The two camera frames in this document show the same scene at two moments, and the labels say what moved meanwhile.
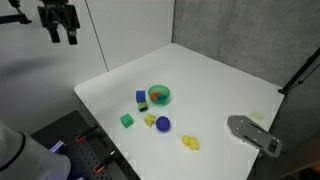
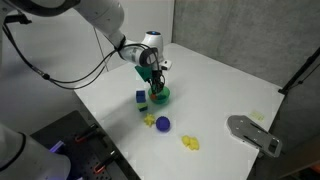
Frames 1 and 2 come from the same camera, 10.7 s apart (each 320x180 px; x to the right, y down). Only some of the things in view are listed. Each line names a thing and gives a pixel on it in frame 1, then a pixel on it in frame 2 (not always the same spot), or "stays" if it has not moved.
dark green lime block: [142, 107] stays
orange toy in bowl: [153, 95] stays
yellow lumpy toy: [191, 142] stays
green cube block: [127, 120] to [146, 72]
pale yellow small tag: [257, 116] stays
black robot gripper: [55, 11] to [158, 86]
